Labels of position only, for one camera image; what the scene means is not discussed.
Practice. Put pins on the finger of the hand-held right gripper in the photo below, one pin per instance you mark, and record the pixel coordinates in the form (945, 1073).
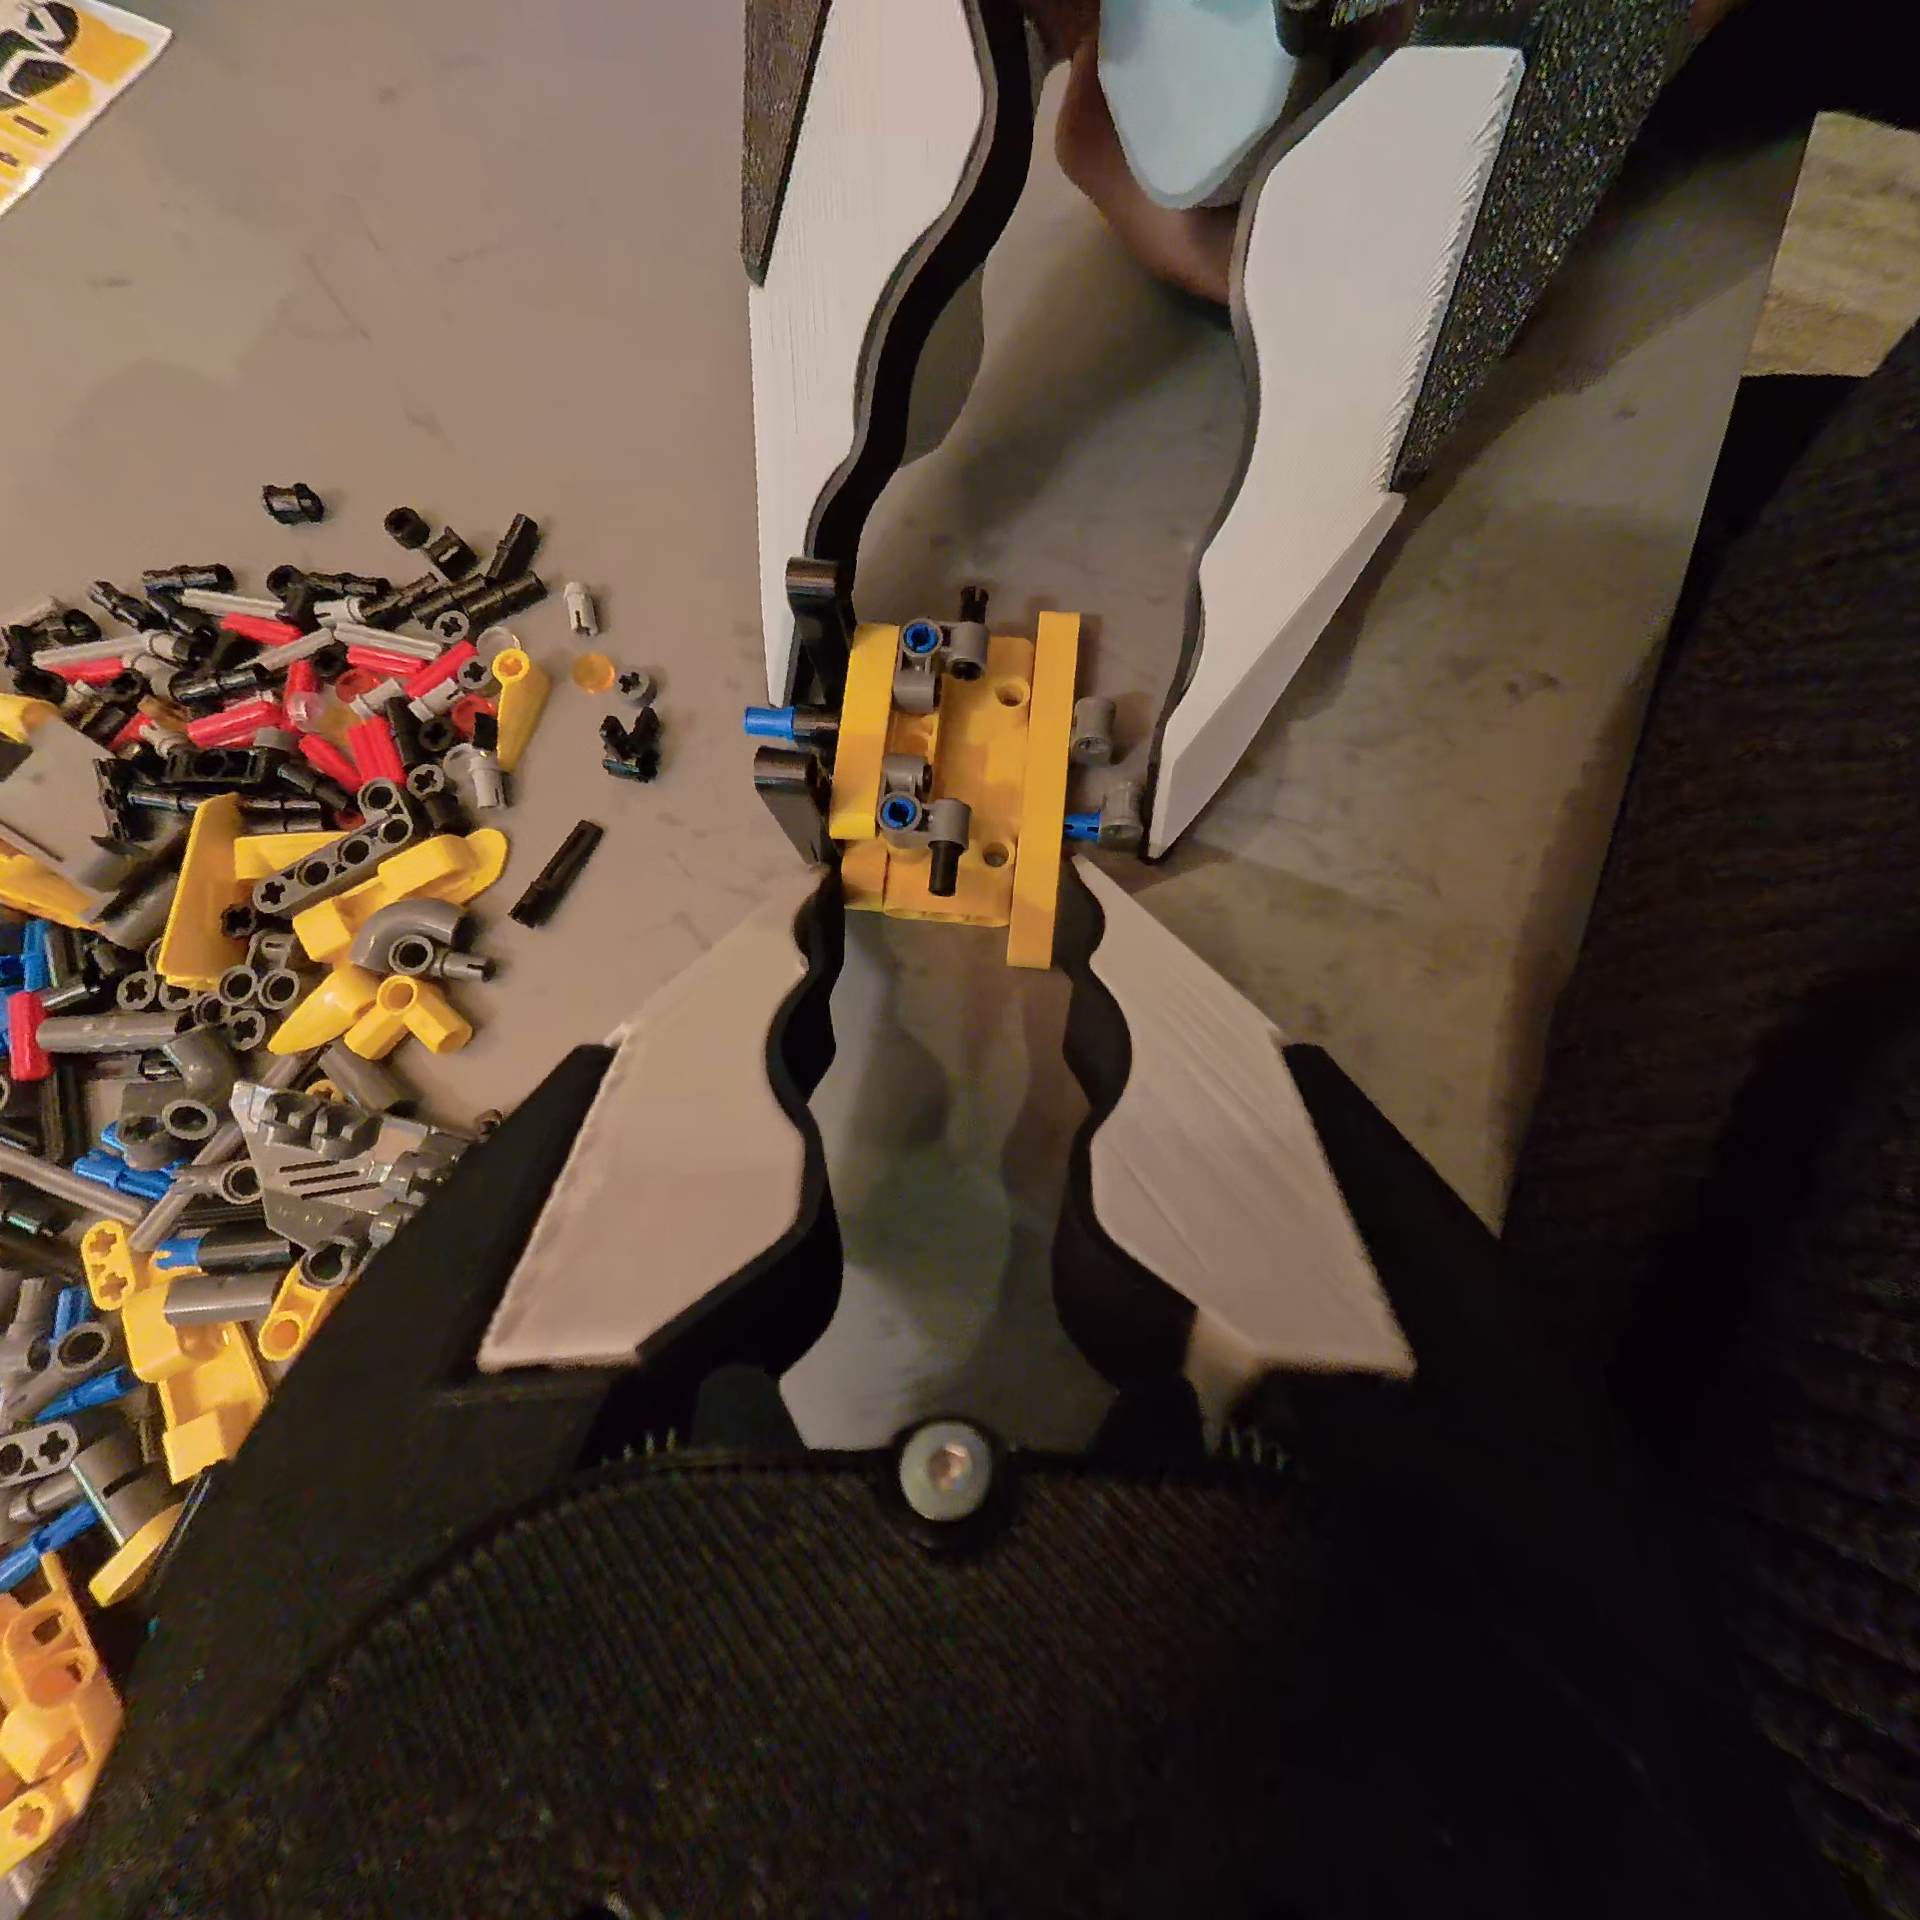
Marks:
(857, 224)
(1350, 300)

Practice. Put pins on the person's dark knit sweater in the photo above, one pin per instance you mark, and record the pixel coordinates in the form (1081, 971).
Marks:
(1770, 1201)

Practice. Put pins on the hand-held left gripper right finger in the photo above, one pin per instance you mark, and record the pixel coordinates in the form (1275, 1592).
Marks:
(1245, 1185)

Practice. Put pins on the pile of toy building parts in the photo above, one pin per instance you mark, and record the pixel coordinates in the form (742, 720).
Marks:
(182, 974)

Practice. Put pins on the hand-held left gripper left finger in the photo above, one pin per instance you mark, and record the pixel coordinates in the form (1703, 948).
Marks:
(662, 1201)

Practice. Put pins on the clear orange round stud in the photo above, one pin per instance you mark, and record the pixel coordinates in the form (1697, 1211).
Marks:
(596, 670)

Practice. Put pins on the yellow toy beam with pins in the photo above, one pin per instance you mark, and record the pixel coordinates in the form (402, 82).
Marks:
(1043, 870)

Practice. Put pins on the yellow toy brick frame assembly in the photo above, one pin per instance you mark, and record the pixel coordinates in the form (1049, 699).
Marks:
(869, 751)

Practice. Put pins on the person's right hand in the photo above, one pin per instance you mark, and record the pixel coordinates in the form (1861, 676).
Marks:
(1149, 241)

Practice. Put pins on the black toy axle rod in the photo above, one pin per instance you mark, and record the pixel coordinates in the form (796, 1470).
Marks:
(556, 873)

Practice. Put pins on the yellow printed instruction sheet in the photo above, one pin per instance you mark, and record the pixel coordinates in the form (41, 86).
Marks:
(61, 89)

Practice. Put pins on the black toy pin connector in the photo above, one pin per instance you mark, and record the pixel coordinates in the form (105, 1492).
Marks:
(294, 504)

